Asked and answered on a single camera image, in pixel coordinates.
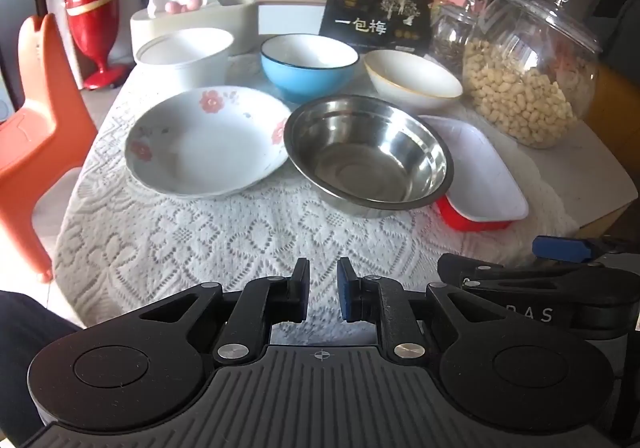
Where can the orange plastic chair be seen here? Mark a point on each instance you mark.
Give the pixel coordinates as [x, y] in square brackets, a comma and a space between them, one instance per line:
[40, 138]

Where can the small glass jar of seeds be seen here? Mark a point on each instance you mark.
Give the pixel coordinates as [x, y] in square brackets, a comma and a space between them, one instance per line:
[450, 48]

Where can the stainless steel bowl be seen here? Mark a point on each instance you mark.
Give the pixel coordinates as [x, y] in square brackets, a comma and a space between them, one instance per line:
[365, 163]

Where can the large glass jar of peanuts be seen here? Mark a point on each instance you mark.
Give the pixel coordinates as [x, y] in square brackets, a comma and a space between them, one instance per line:
[520, 98]

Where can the white bowl with gold rim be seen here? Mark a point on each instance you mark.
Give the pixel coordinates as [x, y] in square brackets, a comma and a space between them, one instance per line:
[400, 88]

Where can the black snack box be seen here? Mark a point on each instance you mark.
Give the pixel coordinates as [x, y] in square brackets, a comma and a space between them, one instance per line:
[370, 13]

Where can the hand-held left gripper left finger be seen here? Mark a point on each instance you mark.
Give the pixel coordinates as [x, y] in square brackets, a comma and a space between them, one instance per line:
[301, 290]

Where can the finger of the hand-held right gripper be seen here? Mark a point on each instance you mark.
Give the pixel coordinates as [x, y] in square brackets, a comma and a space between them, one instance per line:
[560, 248]
[462, 265]

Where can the white plastic bowl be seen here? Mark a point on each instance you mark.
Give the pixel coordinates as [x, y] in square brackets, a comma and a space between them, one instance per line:
[200, 68]

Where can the white floral plate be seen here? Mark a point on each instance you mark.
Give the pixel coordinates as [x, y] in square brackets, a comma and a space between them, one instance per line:
[200, 153]

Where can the pink egg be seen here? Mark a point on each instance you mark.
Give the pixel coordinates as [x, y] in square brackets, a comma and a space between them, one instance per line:
[195, 3]
[172, 7]

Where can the blue enamel bowl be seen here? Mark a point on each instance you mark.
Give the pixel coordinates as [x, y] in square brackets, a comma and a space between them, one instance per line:
[300, 81]

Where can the white lace tablecloth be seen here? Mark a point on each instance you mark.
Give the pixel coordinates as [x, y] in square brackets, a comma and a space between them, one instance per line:
[175, 248]

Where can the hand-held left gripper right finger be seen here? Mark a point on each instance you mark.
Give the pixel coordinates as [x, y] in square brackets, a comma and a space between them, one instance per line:
[345, 290]

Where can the white and red rectangular tray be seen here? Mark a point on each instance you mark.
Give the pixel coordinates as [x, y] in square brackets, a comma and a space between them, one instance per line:
[480, 168]

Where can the red trash can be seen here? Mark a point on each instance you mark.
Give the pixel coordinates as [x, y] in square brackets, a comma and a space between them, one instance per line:
[95, 13]

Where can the cream tissue box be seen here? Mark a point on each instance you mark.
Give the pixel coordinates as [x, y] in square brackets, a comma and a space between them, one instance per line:
[240, 23]

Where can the person's leg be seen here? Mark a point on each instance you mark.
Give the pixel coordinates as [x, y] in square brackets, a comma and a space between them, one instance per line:
[20, 333]

